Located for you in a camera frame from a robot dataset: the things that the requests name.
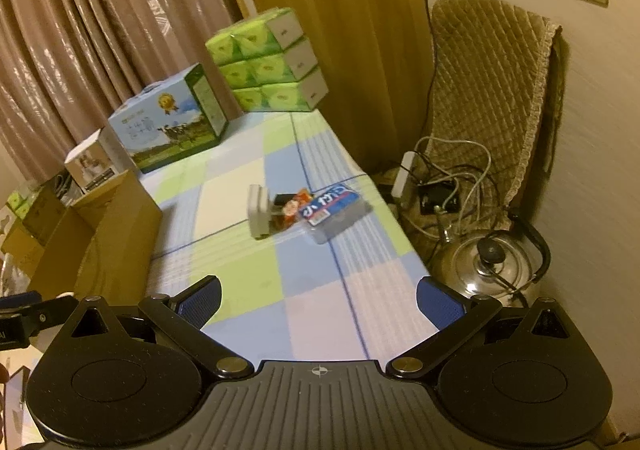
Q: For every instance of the cardboard carton with white bag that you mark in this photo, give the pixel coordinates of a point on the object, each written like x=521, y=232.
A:
x=55, y=222

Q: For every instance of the brown cardboard box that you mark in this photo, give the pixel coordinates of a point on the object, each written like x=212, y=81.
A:
x=125, y=240

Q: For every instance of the blue labelled clear pack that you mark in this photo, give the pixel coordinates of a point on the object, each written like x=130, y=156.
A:
x=335, y=212

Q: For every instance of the blue milk gift box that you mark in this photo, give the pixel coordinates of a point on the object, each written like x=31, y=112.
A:
x=165, y=135

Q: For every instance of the small green tissue packs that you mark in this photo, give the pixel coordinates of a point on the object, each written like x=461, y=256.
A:
x=17, y=205

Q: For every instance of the black power adapter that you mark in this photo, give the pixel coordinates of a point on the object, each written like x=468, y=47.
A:
x=437, y=197

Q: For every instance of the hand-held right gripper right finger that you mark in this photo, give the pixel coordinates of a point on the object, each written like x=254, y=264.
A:
x=441, y=304

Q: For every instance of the quilted beige chair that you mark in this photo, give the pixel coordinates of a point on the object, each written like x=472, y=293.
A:
x=485, y=80

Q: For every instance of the white appliance box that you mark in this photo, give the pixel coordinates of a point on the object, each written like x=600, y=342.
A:
x=95, y=163

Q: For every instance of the wooden door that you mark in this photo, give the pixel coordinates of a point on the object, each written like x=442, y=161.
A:
x=340, y=30

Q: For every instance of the stack of green tissue packs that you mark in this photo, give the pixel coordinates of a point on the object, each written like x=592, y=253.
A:
x=265, y=65

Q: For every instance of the white power strip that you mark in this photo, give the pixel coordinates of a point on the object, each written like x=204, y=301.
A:
x=404, y=180

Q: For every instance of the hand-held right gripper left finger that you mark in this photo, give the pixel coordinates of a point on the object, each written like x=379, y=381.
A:
x=201, y=302

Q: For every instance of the brown curtain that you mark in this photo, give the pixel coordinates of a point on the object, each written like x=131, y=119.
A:
x=100, y=20

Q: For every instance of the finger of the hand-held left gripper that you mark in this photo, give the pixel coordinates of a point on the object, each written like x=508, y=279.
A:
x=20, y=302
x=47, y=316

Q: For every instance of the red snack packet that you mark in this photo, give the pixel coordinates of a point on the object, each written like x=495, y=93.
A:
x=292, y=210

